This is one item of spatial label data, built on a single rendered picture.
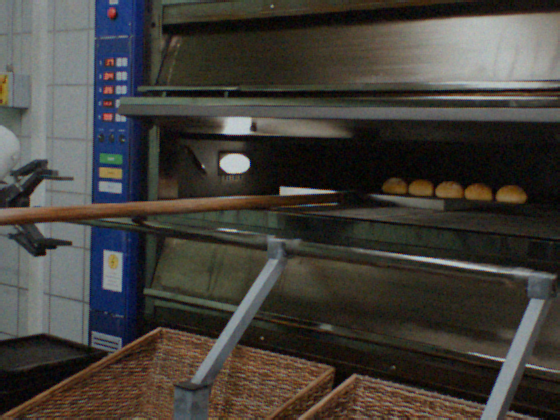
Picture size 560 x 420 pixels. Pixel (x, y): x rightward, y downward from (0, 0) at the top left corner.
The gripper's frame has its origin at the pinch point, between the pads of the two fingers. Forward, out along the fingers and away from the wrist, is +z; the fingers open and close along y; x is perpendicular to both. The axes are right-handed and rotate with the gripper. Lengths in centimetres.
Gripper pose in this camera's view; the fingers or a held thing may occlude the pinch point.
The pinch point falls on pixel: (61, 210)
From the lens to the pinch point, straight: 167.3
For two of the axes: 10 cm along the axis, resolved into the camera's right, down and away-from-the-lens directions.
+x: -6.2, 0.4, -7.9
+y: -0.4, 10.0, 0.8
